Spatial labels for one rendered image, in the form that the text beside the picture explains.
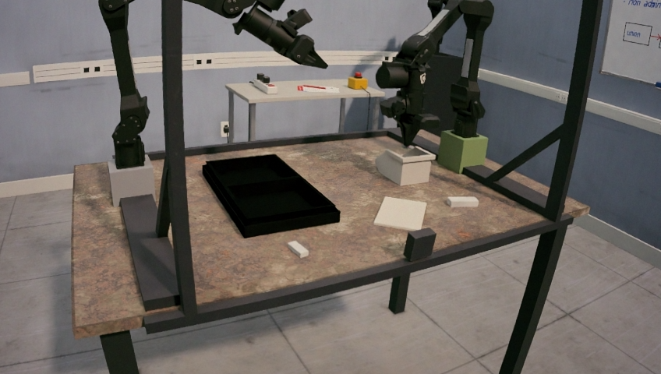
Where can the white sheet of paper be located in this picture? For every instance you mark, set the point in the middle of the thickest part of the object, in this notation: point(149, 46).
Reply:
point(401, 213)

